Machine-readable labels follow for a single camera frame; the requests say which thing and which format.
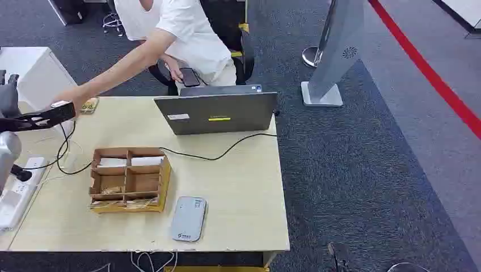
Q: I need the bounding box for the person's left hand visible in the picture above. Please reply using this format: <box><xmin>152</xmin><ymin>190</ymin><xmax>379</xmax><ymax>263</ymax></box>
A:
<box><xmin>52</xmin><ymin>85</ymin><xmax>99</xmax><ymax>113</ymax></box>

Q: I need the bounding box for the person's right hand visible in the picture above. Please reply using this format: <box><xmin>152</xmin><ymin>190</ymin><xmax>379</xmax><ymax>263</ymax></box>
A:
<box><xmin>163</xmin><ymin>56</ymin><xmax>185</xmax><ymax>84</ymax></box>

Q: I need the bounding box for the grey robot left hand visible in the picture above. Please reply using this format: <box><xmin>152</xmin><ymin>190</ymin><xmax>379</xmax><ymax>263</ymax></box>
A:
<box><xmin>0</xmin><ymin>69</ymin><xmax>20</xmax><ymax>118</ymax></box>

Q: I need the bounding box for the black smartphone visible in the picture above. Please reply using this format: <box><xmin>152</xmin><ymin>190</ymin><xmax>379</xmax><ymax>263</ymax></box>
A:
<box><xmin>179</xmin><ymin>67</ymin><xmax>202</xmax><ymax>88</ymax></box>

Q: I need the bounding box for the yellow patterned card stack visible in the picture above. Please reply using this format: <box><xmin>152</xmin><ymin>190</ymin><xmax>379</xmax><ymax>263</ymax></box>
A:
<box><xmin>79</xmin><ymin>96</ymin><xmax>100</xmax><ymax>115</ymax></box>

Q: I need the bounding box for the person in white shirt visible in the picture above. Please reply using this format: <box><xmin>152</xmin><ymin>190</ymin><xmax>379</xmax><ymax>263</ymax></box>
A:
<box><xmin>113</xmin><ymin>0</ymin><xmax>238</xmax><ymax>89</ymax></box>

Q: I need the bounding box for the white cabinet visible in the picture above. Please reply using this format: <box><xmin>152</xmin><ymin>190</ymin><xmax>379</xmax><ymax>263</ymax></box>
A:
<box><xmin>0</xmin><ymin>46</ymin><xmax>78</xmax><ymax>113</ymax></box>

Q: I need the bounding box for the grey laptop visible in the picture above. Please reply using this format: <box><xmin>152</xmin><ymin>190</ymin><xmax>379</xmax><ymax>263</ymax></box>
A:
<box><xmin>153</xmin><ymin>84</ymin><xmax>279</xmax><ymax>136</ymax></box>

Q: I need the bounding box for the black office chair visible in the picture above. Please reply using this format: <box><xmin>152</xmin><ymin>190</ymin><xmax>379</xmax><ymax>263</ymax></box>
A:
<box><xmin>148</xmin><ymin>0</ymin><xmax>255</xmax><ymax>96</ymax></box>

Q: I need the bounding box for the white card stack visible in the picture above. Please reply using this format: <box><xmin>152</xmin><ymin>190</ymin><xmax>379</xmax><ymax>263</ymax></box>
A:
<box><xmin>130</xmin><ymin>156</ymin><xmax>164</xmax><ymax>167</ymax></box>
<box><xmin>98</xmin><ymin>158</ymin><xmax>128</xmax><ymax>168</ymax></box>

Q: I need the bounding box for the chrome stool base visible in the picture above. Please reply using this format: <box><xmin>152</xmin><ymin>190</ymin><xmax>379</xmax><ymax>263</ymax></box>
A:
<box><xmin>102</xmin><ymin>11</ymin><xmax>125</xmax><ymax>37</ymax></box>

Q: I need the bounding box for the black cabinet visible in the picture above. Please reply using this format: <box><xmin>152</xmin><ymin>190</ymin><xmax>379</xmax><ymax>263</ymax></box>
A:
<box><xmin>47</xmin><ymin>0</ymin><xmax>89</xmax><ymax>26</ymax></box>

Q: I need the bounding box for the wooden compartment box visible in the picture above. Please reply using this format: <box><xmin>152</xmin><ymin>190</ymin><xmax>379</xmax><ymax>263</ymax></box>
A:
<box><xmin>88</xmin><ymin>147</ymin><xmax>172</xmax><ymax>215</ymax></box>

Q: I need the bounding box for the white power strip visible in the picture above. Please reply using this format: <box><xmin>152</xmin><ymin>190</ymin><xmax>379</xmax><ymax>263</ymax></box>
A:
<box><xmin>0</xmin><ymin>156</ymin><xmax>49</xmax><ymax>232</ymax></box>

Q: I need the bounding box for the grey card reader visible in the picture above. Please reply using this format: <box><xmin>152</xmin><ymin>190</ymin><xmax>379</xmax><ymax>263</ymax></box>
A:
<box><xmin>171</xmin><ymin>195</ymin><xmax>208</xmax><ymax>243</ymax></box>

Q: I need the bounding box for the grey kiosk stand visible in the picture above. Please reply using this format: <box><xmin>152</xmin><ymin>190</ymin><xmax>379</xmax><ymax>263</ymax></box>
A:
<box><xmin>300</xmin><ymin>0</ymin><xmax>365</xmax><ymax>108</ymax></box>

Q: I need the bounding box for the yellow beam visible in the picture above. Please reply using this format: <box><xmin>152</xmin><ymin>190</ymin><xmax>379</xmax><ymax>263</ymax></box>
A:
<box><xmin>164</xmin><ymin>265</ymin><xmax>270</xmax><ymax>272</ymax></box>

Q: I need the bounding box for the red floor tape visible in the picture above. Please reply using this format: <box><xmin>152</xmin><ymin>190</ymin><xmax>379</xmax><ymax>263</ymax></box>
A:
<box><xmin>368</xmin><ymin>0</ymin><xmax>481</xmax><ymax>141</ymax></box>

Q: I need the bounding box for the white board with black edge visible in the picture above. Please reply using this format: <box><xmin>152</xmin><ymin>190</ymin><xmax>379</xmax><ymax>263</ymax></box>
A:
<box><xmin>432</xmin><ymin>0</ymin><xmax>481</xmax><ymax>39</ymax></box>

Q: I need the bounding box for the chrome round base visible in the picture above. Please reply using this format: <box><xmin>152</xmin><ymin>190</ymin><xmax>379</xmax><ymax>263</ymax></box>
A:
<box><xmin>387</xmin><ymin>262</ymin><xmax>431</xmax><ymax>272</ymax></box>

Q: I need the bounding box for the black power cable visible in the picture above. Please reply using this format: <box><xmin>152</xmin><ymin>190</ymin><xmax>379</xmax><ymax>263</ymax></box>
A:
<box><xmin>10</xmin><ymin>119</ymin><xmax>281</xmax><ymax>182</ymax></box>

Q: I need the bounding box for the chrome stanchion post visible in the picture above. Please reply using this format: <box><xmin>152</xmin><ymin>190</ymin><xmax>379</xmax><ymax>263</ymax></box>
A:
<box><xmin>301</xmin><ymin>0</ymin><xmax>337</xmax><ymax>69</ymax></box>

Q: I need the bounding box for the white cable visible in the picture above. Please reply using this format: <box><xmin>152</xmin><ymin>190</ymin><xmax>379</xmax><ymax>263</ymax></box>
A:
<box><xmin>129</xmin><ymin>251</ymin><xmax>179</xmax><ymax>272</ymax></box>

